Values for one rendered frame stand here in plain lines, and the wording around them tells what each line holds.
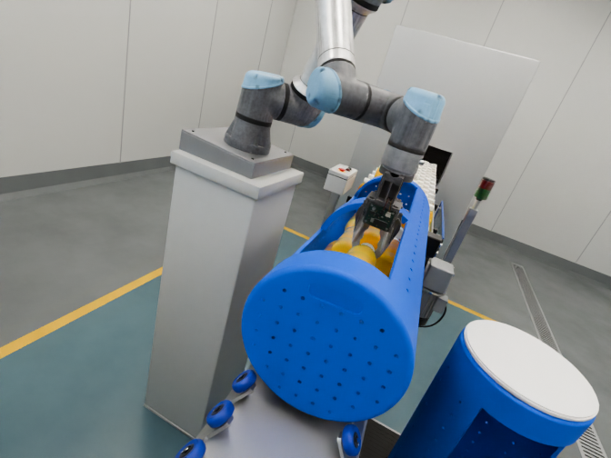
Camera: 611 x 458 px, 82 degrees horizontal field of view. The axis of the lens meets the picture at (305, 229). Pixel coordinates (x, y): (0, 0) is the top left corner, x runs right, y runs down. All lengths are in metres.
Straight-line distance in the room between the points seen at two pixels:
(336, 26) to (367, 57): 5.05
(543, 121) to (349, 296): 5.29
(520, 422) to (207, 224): 0.93
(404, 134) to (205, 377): 1.14
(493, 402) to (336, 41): 0.78
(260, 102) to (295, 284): 0.69
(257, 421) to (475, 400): 0.46
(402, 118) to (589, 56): 5.18
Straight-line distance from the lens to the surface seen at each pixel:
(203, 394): 1.54
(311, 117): 1.17
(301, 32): 6.23
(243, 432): 0.67
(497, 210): 5.79
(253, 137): 1.11
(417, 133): 0.69
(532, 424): 0.88
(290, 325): 0.57
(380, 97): 0.75
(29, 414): 1.89
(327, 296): 0.53
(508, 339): 1.01
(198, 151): 1.14
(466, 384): 0.89
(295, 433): 0.69
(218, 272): 1.19
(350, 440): 0.65
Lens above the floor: 1.47
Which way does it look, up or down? 23 degrees down
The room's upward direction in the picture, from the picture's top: 17 degrees clockwise
